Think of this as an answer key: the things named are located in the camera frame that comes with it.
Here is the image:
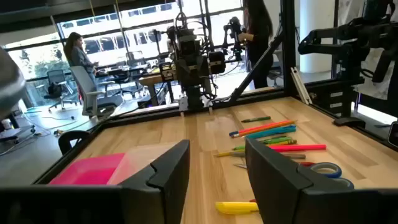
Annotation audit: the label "dark office chair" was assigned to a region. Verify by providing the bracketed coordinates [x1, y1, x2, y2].
[43, 68, 78, 113]

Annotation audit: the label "wooden background desk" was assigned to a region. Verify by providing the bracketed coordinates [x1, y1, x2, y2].
[138, 73, 178, 108]

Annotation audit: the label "black drawer cabinet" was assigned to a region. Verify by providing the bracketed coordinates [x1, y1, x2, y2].
[309, 82, 355, 119]

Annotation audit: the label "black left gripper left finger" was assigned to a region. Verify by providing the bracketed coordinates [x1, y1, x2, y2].
[121, 139, 190, 224]

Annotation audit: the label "yellow pencil pink eraser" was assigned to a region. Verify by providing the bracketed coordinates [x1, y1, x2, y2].
[213, 139, 299, 158]

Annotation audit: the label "black aluminium table frame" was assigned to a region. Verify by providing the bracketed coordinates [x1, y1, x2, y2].
[34, 0, 398, 185]

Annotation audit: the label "person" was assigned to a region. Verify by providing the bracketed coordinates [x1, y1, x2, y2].
[63, 32, 100, 86]
[238, 0, 275, 90]

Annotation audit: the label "yellow highlighter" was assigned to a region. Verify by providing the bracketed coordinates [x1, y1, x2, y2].
[215, 201, 259, 215]

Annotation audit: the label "teal marker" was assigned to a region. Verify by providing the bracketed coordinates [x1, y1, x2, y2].
[245, 124, 297, 140]

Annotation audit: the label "white office chair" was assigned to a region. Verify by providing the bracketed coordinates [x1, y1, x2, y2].
[70, 65, 124, 119]

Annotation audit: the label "black right arm feed cable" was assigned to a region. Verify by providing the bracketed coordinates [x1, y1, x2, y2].
[58, 130, 91, 156]

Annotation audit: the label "white metal bars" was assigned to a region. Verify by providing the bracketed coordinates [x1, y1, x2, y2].
[290, 67, 313, 106]

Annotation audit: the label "light green marker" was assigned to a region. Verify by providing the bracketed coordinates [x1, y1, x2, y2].
[232, 136, 293, 151]

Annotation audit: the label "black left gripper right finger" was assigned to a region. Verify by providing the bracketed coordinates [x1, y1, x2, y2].
[245, 138, 343, 224]

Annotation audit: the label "orange pencil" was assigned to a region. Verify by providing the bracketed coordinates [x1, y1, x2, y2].
[232, 121, 296, 139]

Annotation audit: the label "clear plastic supply box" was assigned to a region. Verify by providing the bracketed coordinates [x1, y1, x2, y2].
[107, 142, 178, 186]

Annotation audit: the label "blue handled scissors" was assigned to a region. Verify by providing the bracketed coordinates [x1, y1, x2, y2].
[233, 161, 355, 190]

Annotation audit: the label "pink plastic box lid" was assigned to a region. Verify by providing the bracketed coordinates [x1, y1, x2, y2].
[49, 152, 126, 186]

